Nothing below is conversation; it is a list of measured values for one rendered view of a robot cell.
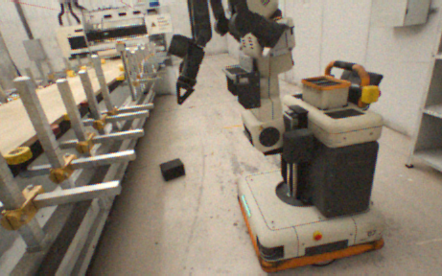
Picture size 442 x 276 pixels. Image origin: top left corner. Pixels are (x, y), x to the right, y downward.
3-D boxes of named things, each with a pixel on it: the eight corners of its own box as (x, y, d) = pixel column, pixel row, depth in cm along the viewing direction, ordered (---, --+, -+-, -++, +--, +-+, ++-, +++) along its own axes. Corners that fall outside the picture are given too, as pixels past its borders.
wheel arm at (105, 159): (136, 157, 100) (133, 149, 98) (135, 162, 96) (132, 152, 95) (27, 176, 97) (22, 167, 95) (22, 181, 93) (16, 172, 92)
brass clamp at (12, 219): (50, 197, 77) (44, 184, 75) (26, 228, 65) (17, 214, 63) (30, 201, 77) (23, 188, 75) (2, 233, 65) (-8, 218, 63)
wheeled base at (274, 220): (322, 185, 188) (324, 156, 178) (385, 252, 130) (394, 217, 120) (236, 200, 183) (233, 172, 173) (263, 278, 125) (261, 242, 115)
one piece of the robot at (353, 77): (325, 104, 146) (343, 66, 138) (366, 125, 114) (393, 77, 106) (309, 99, 143) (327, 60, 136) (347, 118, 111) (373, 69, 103)
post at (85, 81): (113, 150, 146) (86, 69, 127) (111, 153, 143) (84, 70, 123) (107, 151, 146) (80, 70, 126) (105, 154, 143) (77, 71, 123)
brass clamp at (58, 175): (81, 164, 101) (77, 153, 99) (67, 182, 89) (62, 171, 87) (65, 167, 101) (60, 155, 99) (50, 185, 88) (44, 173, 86)
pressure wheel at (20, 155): (17, 185, 90) (2, 157, 85) (16, 176, 96) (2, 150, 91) (41, 175, 94) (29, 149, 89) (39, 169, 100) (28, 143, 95)
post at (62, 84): (101, 172, 123) (66, 78, 104) (99, 176, 120) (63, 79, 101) (94, 174, 123) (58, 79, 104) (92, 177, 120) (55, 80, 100)
